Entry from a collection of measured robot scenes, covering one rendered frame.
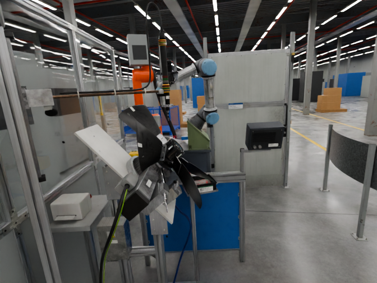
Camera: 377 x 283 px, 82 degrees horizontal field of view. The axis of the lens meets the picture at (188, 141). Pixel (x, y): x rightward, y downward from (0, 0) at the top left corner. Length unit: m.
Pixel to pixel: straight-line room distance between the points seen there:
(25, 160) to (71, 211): 0.41
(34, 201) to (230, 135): 2.57
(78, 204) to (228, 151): 2.36
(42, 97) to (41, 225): 0.58
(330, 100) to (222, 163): 10.73
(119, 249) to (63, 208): 0.39
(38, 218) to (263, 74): 2.90
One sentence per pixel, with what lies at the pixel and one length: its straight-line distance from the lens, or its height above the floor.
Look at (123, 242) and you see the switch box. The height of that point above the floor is 0.73.
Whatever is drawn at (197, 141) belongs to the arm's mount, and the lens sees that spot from 1.94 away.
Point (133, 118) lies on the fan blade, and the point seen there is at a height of 1.39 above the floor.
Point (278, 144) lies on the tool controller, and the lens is 1.80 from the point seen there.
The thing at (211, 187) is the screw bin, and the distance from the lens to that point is 1.59.
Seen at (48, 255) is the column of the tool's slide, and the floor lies 0.80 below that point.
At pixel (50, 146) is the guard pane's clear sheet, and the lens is 1.54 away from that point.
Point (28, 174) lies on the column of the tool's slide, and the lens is 1.18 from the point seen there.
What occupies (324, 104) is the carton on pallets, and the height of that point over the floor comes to 0.40.
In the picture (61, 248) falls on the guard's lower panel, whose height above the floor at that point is 0.63.
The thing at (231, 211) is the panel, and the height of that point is 0.51.
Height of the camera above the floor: 1.53
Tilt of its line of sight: 13 degrees down
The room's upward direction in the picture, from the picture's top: 3 degrees counter-clockwise
